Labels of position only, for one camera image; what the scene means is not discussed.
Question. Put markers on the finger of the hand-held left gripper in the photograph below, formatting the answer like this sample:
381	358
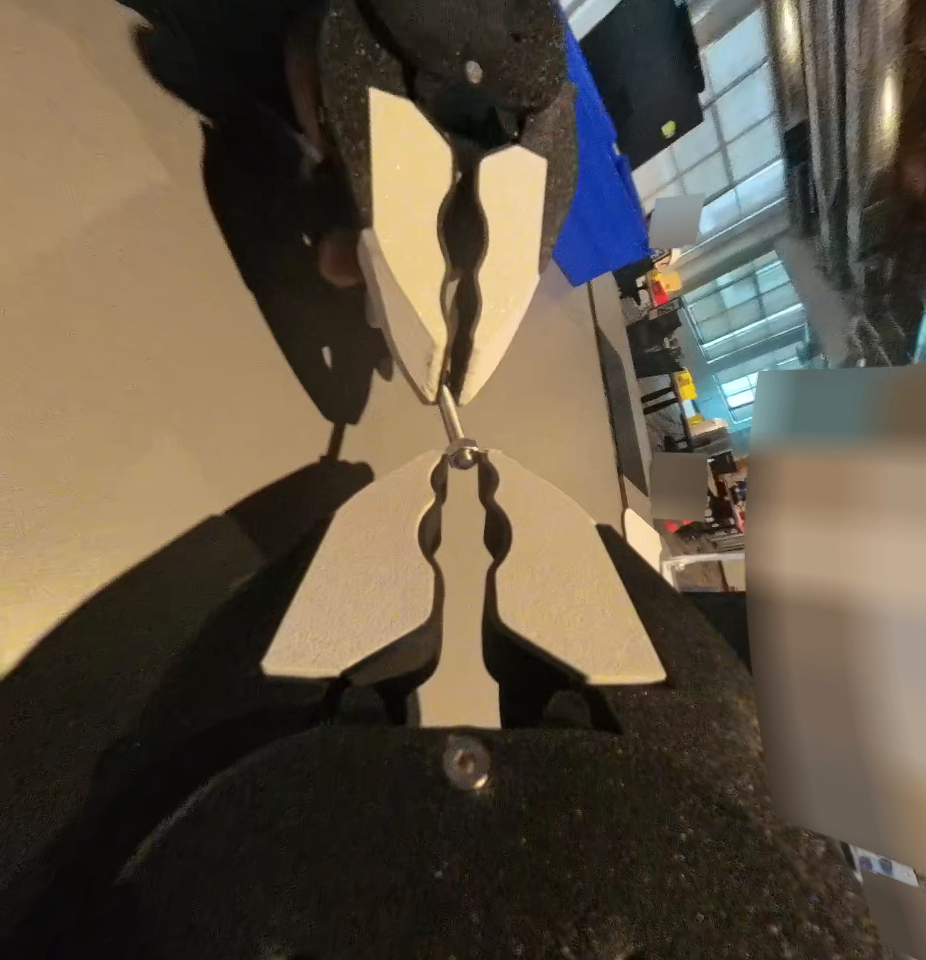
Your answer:
403	225
515	240

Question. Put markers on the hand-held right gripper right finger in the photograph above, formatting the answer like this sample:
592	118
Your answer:
575	592

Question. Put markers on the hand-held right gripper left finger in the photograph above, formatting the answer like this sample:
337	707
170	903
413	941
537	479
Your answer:
358	585

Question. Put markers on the silver bolt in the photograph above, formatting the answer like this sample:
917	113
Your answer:
452	420

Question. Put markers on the person's left forearm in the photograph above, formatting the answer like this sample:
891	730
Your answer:
230	45

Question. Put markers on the person's left hand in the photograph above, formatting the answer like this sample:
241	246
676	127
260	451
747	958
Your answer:
339	262

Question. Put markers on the white base board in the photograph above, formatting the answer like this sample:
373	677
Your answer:
641	536

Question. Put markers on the blue plastic bin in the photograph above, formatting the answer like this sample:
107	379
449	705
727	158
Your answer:
598	210

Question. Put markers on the clear acrylic stand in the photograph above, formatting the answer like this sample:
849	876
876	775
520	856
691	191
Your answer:
688	559

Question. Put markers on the yellow red storage bin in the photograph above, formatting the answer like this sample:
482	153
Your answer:
662	285

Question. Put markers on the black chair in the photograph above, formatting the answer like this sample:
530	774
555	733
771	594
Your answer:
654	345

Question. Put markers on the black desk mat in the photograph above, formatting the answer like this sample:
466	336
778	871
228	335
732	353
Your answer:
628	420

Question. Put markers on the black television on stand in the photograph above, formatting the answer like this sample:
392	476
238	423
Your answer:
643	75

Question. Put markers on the large window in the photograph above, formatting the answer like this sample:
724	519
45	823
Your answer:
733	157

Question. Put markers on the silver ventilation duct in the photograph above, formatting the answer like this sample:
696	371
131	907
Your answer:
830	150

